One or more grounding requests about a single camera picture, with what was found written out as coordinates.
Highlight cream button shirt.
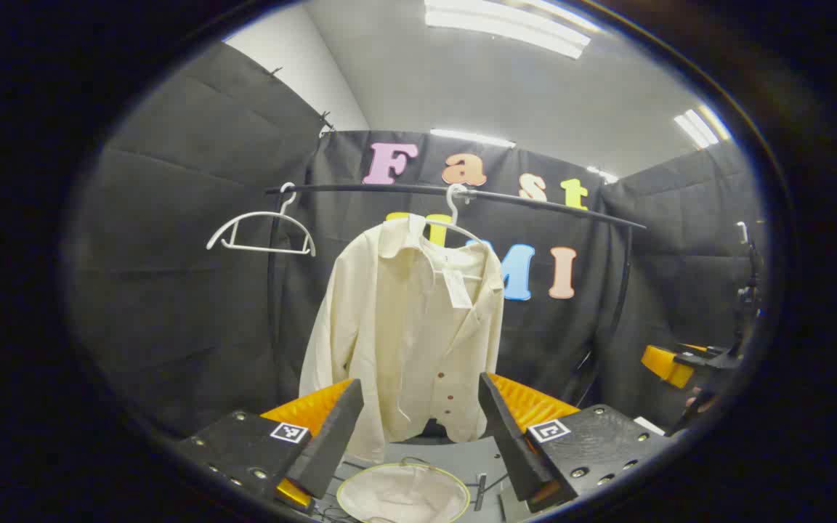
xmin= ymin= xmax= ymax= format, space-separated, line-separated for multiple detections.
xmin=299 ymin=214 xmax=506 ymax=464

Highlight white plastic hanger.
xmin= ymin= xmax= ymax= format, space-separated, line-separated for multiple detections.
xmin=206 ymin=182 xmax=317 ymax=257
xmin=422 ymin=183 xmax=489 ymax=284

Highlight black metal clothes rack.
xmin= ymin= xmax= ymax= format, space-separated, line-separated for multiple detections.
xmin=264 ymin=182 xmax=648 ymax=411

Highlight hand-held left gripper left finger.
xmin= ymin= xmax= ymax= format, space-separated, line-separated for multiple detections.
xmin=171 ymin=378 xmax=365 ymax=513

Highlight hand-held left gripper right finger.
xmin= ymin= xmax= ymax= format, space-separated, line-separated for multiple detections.
xmin=477 ymin=372 xmax=674 ymax=514

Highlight ceiling light panel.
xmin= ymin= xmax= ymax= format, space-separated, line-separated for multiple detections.
xmin=424 ymin=0 xmax=595 ymax=60
xmin=673 ymin=105 xmax=732 ymax=150

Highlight cream laundry hamper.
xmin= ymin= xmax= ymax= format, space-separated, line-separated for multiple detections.
xmin=336 ymin=458 xmax=472 ymax=523

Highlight black backdrop cloth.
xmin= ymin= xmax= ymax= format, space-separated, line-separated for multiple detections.
xmin=70 ymin=40 xmax=768 ymax=444

